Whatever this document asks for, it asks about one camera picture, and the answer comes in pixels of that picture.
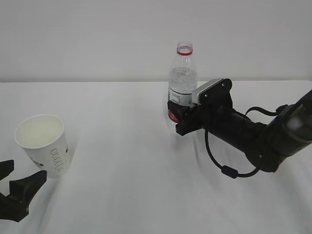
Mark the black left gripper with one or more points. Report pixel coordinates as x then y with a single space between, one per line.
15 206

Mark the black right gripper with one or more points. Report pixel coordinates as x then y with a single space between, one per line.
215 115

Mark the Nongfu Spring water bottle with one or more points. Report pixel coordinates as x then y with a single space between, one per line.
182 75

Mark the white paper cup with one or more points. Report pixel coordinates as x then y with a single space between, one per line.
43 139

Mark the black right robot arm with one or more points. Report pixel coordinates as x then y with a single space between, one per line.
265 146

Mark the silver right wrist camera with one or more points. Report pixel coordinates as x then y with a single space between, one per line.
202 91

